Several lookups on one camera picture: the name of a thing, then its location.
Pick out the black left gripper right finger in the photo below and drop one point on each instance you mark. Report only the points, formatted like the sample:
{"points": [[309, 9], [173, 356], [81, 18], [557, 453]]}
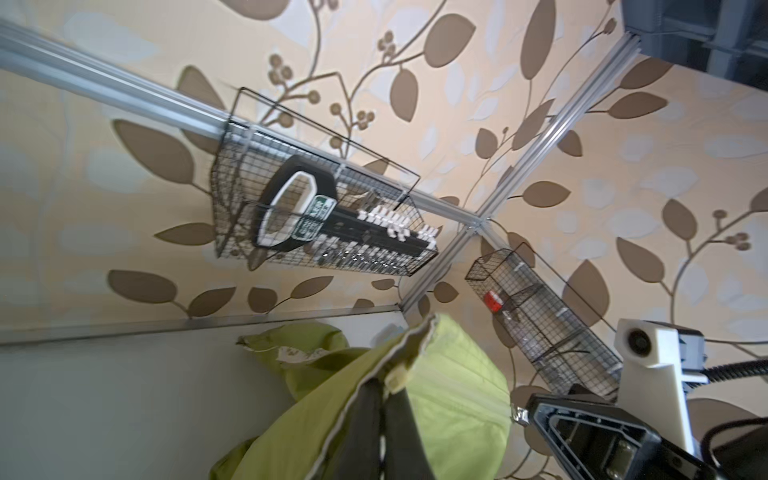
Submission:
{"points": [[404, 453]]}

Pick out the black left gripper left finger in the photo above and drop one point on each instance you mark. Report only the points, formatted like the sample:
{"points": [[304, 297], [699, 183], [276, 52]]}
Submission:
{"points": [[358, 454]]}

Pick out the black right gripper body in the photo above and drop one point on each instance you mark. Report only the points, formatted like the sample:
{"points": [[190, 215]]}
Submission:
{"points": [[744, 457]]}

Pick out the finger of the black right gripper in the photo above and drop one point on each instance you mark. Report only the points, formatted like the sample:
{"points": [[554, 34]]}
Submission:
{"points": [[594, 440]]}

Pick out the green zip-up hooded jacket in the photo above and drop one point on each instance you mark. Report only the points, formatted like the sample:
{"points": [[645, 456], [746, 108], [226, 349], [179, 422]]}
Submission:
{"points": [[427, 403]]}

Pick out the red capped bottle in basket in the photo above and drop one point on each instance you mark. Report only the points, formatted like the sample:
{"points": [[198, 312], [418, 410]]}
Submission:
{"points": [[493, 301]]}

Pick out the black wire basket right wall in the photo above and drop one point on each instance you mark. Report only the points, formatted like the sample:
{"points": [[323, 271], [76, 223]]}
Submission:
{"points": [[549, 318]]}

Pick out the black wire basket wall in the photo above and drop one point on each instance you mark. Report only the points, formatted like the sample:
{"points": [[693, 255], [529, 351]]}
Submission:
{"points": [[247, 158], [549, 318]]}

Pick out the black wire basket back wall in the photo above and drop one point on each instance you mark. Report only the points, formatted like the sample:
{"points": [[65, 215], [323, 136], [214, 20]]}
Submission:
{"points": [[247, 158]]}

